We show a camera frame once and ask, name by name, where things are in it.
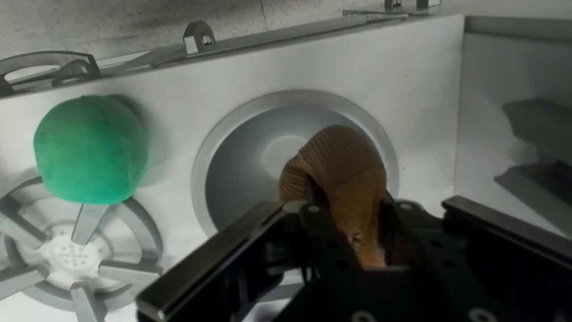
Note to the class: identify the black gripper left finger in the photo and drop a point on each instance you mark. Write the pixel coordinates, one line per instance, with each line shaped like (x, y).
(226, 261)

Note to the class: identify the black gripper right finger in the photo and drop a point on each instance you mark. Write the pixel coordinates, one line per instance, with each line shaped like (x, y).
(476, 261)

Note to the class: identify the brown plush toy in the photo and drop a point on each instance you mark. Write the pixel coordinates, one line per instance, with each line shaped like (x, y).
(342, 172)

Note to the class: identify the grey round toy sink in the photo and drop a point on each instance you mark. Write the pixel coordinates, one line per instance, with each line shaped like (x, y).
(244, 172)

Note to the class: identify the grey toy stove burner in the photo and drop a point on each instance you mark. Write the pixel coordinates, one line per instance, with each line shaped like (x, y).
(65, 256)

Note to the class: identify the white toy kitchen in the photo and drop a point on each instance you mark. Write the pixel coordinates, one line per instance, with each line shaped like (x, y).
(179, 107)

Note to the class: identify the green plush ball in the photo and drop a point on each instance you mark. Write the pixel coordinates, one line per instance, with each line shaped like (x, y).
(90, 148)

